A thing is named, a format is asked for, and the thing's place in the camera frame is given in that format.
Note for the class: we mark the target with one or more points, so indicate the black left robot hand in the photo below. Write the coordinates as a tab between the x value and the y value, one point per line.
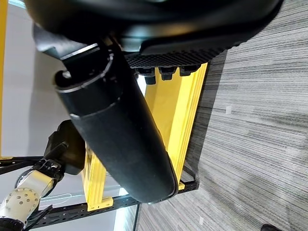
69	149

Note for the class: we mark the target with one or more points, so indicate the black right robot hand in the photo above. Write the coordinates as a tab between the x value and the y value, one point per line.
125	134

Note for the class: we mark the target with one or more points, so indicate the black sole-shaped part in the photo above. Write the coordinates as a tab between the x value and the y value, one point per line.
178	57

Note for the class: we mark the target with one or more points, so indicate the dark robot foot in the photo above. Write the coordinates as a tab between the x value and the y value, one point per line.
270	228

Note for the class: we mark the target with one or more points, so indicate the thin black shelf rail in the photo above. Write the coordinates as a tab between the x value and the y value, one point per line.
19	164

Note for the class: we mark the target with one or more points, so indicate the yellow shelf upright frame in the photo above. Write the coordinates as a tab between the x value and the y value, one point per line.
178	115

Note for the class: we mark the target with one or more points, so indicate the black perforated shelf rail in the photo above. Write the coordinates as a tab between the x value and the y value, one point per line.
77	211

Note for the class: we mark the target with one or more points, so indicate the yellow shelf post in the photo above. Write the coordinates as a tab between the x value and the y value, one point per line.
3	72

